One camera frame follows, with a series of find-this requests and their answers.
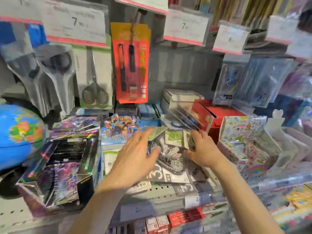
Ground scissors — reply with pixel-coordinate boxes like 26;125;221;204
73;46;113;110

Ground red cardboard box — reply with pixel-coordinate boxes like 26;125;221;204
191;99;247;144

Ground row of blue stationery packs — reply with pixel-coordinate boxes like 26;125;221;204
234;57;312;127

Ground pile of correction tape packages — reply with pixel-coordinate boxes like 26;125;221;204
103;106;220;193

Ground stack of blue striped packets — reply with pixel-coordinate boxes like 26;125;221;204
139;103;163;120

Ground grey perforated metal shelf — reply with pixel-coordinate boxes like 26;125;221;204
0;168;244;232

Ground row of red packets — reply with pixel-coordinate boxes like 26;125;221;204
145;207;205;234

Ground blue globe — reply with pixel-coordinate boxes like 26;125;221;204
0;102;48;200

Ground white price tag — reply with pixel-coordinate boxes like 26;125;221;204
0;0;43;25
265;15;299;46
113;0;169;15
286;30;312;60
40;0;109;48
212;20;252;56
163;8;210;46

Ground blue cartoon card box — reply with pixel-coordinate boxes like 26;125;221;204
101;114;142;145

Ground person's right hand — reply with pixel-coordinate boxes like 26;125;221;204
183;129;226;171

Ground person's left hand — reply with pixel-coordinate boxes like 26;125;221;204
97;128;162;193

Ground row of colourful sticker packets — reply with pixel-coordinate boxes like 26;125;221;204
270;182;312;232

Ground person's right forearm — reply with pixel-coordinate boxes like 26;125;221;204
212;157;286;234

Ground clear packs of grey scissors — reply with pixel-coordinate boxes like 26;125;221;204
0;42;76;117

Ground orange pen set packages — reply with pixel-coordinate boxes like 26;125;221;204
110;21;151;104

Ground clear blister compass package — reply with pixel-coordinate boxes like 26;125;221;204
212;55;252;106

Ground black holographic card box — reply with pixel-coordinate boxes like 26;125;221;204
16;115;103;210

